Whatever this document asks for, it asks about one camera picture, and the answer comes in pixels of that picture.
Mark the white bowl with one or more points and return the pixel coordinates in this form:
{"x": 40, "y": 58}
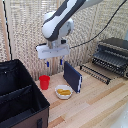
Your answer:
{"x": 63, "y": 94}

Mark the black fabric storage box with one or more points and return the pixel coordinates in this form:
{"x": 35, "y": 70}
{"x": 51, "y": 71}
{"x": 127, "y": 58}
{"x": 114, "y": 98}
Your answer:
{"x": 20, "y": 96}

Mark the wooden screen post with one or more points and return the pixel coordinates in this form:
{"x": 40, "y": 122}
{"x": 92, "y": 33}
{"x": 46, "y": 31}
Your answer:
{"x": 56, "y": 20}

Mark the black toaster oven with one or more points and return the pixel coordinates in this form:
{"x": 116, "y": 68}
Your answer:
{"x": 112, "y": 56}

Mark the dark blue book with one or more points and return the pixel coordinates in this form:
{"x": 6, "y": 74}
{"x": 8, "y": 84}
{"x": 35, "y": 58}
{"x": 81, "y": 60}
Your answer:
{"x": 72, "y": 77}

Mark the thin black pole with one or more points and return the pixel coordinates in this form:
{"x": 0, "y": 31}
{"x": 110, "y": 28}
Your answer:
{"x": 6, "y": 30}

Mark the yellow food pieces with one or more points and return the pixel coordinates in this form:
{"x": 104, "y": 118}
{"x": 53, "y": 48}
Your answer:
{"x": 63, "y": 91}

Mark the red plastic cup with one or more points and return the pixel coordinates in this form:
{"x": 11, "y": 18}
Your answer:
{"x": 44, "y": 82}

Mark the woven bamboo screen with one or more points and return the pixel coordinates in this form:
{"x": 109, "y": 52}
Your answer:
{"x": 20, "y": 33}

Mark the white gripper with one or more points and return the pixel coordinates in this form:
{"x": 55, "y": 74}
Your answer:
{"x": 53, "y": 51}

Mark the white black Franka robot arm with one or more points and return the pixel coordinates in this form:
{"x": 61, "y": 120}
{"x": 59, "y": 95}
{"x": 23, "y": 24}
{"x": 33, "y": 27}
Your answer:
{"x": 58, "y": 23}

